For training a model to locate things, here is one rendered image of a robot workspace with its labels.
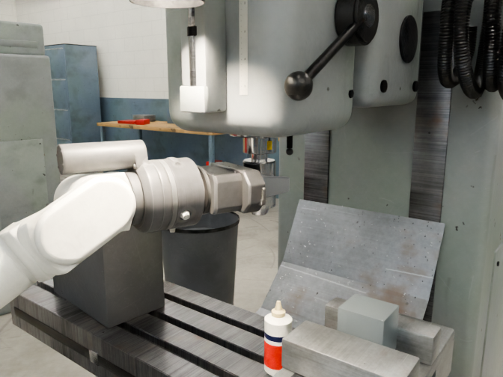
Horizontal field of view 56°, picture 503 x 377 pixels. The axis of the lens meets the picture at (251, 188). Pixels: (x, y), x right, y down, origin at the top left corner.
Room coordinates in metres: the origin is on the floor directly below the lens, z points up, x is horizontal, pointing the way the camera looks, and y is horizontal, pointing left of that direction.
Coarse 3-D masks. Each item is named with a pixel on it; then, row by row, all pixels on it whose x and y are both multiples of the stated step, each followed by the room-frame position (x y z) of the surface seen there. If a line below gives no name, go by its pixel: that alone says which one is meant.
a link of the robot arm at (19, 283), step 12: (0, 252) 0.44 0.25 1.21; (0, 264) 0.44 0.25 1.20; (12, 264) 0.44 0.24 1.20; (0, 276) 0.43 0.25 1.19; (12, 276) 0.44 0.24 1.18; (24, 276) 0.45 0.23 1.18; (0, 288) 0.43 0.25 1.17; (12, 288) 0.44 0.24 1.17; (24, 288) 0.45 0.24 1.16; (0, 300) 0.43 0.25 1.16
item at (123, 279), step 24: (120, 240) 0.76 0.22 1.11; (144, 240) 0.80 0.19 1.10; (96, 264) 0.76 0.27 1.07; (120, 264) 0.76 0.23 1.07; (144, 264) 0.80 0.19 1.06; (72, 288) 0.83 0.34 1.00; (96, 288) 0.76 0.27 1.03; (120, 288) 0.76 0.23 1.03; (144, 288) 0.79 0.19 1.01; (96, 312) 0.77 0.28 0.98; (120, 312) 0.76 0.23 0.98; (144, 312) 0.79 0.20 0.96
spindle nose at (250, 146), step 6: (246, 138) 0.63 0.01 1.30; (252, 138) 0.63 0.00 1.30; (258, 138) 0.63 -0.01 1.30; (264, 138) 0.63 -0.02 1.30; (270, 138) 0.63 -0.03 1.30; (276, 138) 0.65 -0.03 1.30; (246, 144) 0.63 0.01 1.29; (252, 144) 0.63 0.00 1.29; (258, 144) 0.63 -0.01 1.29; (264, 144) 0.63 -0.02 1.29; (276, 144) 0.65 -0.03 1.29; (246, 150) 0.63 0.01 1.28; (252, 150) 0.63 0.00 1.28; (258, 150) 0.63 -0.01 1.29; (264, 150) 0.63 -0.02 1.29; (270, 150) 0.63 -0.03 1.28
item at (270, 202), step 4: (260, 172) 0.63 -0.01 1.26; (264, 172) 0.63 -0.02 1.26; (268, 172) 0.63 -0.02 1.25; (272, 172) 0.64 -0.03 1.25; (272, 176) 0.64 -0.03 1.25; (272, 196) 0.64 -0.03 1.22; (268, 200) 0.63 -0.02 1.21; (272, 200) 0.64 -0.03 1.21; (268, 204) 0.63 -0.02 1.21; (272, 204) 0.64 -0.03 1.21; (260, 208) 0.63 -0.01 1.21; (264, 208) 0.63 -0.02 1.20; (268, 208) 0.63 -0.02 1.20
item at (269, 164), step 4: (244, 160) 0.65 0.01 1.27; (248, 160) 0.65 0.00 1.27; (268, 160) 0.65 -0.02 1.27; (272, 160) 0.65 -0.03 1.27; (244, 164) 0.64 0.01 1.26; (248, 164) 0.63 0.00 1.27; (252, 164) 0.63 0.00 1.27; (256, 164) 0.63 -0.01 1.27; (260, 164) 0.63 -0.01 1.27; (264, 164) 0.63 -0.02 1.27; (268, 164) 0.63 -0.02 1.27; (272, 164) 0.63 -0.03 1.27; (252, 168) 0.63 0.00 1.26; (256, 168) 0.63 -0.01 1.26; (260, 168) 0.63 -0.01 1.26; (264, 168) 0.63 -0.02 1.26; (268, 168) 0.63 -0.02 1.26; (272, 168) 0.64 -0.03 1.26
